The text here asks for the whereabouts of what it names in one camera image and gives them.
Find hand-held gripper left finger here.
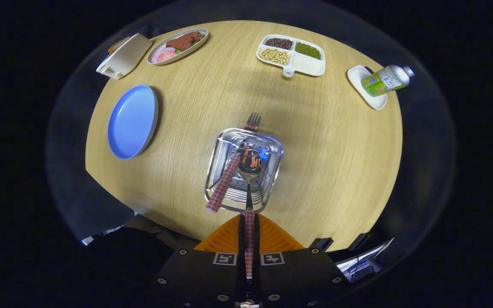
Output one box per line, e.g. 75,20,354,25
156,214,247,308

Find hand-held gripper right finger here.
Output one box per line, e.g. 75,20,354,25
253,214,354,308

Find spoon with checkered handle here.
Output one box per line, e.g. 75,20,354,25
237,145,265,278

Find fork with checkered handle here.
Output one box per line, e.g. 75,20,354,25
206,112,261,213

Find metal perforated basket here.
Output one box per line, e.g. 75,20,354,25
204,127,284,214

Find blue plate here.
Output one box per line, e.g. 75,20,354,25
107,85,159,160

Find small white square dish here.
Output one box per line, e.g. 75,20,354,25
347,65,388,111

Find white divided tray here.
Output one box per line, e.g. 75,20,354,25
256,34,326,78

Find green and silver bottle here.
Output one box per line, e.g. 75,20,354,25
361,65,415,98

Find pile of yellow soybeans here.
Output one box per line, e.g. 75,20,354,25
258,48,290,66

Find beige food plate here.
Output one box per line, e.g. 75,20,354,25
147,28,209,65

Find pink ham slices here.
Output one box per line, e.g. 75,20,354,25
151,47,178,63

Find pile of green beans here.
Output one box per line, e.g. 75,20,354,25
294,42,321,60

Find pile of dark beans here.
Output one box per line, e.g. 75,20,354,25
265,38,294,50

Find green lettuce leaf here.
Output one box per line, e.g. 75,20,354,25
176,39,205,54

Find white toaster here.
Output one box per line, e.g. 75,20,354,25
96,33,153,80

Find brown steak piece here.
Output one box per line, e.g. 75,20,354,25
166,31,205,51

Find brown toast slice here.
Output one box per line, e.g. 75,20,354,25
108,36,131,54

